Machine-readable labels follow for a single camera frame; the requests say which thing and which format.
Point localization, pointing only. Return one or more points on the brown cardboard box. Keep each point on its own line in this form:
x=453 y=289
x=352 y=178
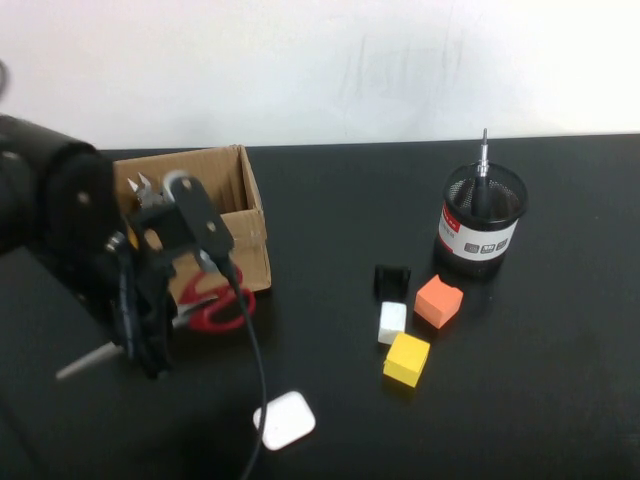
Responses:
x=250 y=240

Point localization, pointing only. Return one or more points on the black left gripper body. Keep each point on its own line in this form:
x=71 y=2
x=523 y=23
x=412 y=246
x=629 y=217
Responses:
x=145 y=280

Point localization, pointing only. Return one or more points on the black block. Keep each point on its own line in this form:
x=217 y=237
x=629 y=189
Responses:
x=392 y=281

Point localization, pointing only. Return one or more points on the yellow block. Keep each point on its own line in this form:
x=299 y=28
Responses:
x=407 y=360

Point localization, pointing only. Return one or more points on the black mesh pen holder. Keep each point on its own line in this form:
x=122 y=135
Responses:
x=475 y=245

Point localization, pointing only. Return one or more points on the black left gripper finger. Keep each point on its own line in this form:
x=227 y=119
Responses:
x=159 y=345
x=127 y=330

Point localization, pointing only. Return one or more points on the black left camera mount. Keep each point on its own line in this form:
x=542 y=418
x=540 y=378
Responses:
x=200 y=215

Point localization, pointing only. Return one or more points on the white block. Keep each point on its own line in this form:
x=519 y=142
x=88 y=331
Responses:
x=392 y=320

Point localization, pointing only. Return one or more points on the white earbuds case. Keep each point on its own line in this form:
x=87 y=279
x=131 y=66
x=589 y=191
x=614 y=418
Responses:
x=287 y=420

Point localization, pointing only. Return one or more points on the orange block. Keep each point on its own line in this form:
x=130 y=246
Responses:
x=437 y=302

